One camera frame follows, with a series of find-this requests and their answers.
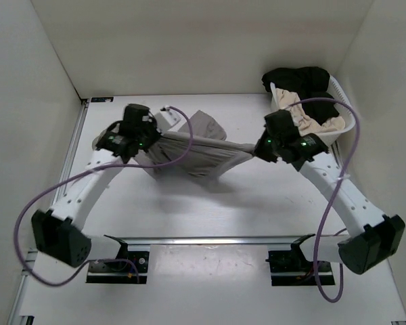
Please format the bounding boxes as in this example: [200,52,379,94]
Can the grey trousers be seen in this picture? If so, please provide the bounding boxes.
[92,110,254,183]

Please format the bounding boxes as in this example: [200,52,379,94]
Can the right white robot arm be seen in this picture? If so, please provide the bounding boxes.
[254,110,405,274]

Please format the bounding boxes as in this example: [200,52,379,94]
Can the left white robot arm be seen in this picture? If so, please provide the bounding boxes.
[31,104,171,267]

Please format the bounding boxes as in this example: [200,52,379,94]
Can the beige trousers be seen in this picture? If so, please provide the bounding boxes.
[275,88,346,135]

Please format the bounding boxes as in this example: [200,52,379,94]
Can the black trousers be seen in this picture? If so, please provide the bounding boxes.
[261,66,340,125]

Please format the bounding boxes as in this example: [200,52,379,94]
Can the black label sticker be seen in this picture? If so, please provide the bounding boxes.
[90,97,114,103]

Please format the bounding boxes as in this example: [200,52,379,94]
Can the white laundry basket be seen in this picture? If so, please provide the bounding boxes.
[270,83,356,147]

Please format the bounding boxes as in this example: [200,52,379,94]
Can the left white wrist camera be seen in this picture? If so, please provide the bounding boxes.
[154,106,181,133]

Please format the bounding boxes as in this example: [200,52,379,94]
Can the right aluminium rail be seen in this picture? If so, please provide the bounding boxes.
[330,141,343,168]

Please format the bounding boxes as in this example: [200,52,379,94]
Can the aluminium rail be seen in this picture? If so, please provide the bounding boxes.
[53,97,89,204]
[330,141,343,168]
[122,236,300,246]

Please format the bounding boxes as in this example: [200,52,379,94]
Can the left aluminium rail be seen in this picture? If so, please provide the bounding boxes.
[53,97,89,204]

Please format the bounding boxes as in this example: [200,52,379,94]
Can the front aluminium rail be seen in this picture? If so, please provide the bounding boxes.
[122,236,300,246]

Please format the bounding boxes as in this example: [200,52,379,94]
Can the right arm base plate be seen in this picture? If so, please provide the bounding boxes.
[265,251,317,287]

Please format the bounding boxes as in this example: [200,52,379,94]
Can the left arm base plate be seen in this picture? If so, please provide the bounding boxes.
[86,251,150,284]

